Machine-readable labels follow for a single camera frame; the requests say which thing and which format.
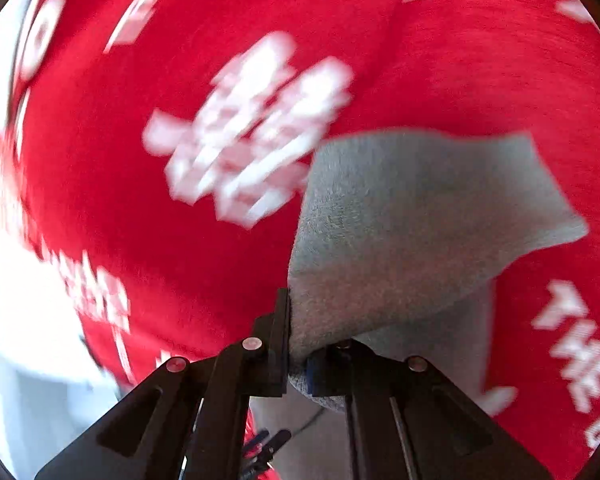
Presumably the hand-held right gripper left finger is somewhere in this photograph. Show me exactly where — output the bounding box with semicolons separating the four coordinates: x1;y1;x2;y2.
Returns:
35;287;291;480

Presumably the red printed blanket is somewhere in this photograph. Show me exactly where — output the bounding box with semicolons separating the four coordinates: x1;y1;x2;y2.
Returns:
0;0;600;480

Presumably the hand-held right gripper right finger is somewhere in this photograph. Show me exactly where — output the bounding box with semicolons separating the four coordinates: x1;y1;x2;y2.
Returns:
305;339;554;480

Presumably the grey fleece garment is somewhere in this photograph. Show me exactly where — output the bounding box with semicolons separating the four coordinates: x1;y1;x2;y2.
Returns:
286;129;590;413

